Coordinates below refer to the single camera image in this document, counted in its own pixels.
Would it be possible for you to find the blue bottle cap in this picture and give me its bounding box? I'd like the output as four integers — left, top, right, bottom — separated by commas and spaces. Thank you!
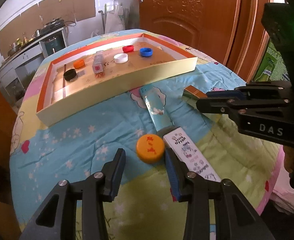
139, 47, 153, 57

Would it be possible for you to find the white bottle cap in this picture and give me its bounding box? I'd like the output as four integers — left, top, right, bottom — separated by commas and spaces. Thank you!
113, 53, 129, 64

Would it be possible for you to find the black bottle cap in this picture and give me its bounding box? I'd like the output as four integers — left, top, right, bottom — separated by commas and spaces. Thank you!
63, 68, 78, 82

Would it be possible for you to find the green printed carton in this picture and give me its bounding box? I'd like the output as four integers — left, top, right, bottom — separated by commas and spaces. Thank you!
253, 41, 290, 82

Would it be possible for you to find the copper gold rectangular box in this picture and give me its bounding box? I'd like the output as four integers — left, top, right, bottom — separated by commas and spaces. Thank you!
183, 85, 207, 100

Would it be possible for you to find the white Hello Kitty box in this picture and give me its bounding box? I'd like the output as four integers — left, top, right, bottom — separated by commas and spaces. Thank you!
163, 127, 221, 182

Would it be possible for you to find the colourful cartoon quilt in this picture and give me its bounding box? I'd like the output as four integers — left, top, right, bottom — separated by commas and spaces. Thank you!
10, 31, 284, 239

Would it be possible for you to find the light blue rectangular box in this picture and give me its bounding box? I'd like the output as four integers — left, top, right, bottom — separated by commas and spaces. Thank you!
139, 85, 175, 137

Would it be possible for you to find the brown wooden door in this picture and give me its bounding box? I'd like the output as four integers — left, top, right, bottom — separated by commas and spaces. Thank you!
139, 0, 273, 81

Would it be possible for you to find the large orange bottle cap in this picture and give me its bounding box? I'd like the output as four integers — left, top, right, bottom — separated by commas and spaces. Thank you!
136, 134, 165, 164

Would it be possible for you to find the red bottle cap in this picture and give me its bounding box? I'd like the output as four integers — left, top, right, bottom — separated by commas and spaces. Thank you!
122, 45, 135, 53

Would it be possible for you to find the shallow gold orange box lid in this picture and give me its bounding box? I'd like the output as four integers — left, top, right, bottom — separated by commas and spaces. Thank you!
36, 33, 197, 126

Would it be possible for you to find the white kitchen counter cabinet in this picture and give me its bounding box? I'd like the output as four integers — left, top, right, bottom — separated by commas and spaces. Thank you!
0, 27, 68, 103

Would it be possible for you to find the white plastic sack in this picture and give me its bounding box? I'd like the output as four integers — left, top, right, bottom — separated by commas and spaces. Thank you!
91, 0, 129, 37

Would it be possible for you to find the small orange bottle cap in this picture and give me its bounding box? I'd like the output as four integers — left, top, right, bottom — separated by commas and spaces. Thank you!
73, 59, 85, 69

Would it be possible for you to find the dark green air fryer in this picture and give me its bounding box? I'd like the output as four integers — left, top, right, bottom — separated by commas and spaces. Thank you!
44, 34, 65, 55

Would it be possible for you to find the metal basin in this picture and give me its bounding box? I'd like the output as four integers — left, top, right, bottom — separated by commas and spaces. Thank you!
8, 44, 21, 57

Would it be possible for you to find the black gas stove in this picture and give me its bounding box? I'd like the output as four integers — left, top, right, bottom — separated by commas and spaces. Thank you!
40, 18, 65, 35

